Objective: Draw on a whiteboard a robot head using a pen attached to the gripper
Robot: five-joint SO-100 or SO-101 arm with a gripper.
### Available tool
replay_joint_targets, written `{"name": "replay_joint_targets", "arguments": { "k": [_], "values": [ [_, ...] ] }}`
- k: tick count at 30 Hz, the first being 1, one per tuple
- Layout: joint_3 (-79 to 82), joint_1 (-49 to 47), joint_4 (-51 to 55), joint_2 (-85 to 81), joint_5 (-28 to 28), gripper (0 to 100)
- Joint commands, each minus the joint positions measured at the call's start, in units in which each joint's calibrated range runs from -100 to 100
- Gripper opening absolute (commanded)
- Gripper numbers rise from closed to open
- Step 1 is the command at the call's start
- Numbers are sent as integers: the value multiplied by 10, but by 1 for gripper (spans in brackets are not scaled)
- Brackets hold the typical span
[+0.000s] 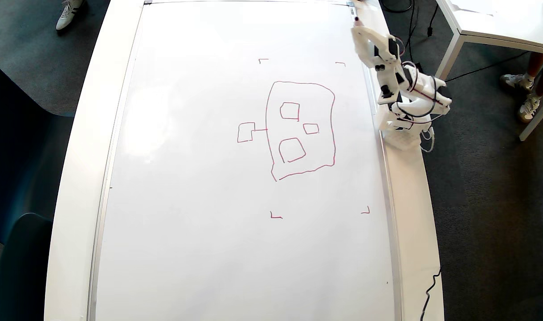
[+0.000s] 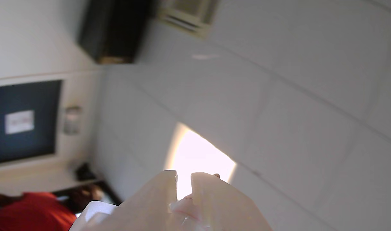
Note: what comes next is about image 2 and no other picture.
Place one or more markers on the person in red shirt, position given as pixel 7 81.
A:
pixel 31 211

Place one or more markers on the dark wall monitor screen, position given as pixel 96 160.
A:
pixel 23 122

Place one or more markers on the black wall speaker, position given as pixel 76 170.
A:
pixel 113 29

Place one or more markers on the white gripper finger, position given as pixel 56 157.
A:
pixel 227 208
pixel 147 208

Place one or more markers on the red whiteboard marker pen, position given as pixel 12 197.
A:
pixel 187 208

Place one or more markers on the bright ceiling light panel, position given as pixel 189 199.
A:
pixel 198 154

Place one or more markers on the small white wall device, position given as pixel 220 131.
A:
pixel 72 120

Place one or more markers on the white ceiling air vent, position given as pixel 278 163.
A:
pixel 189 17

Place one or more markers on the small black desk object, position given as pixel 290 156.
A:
pixel 84 172

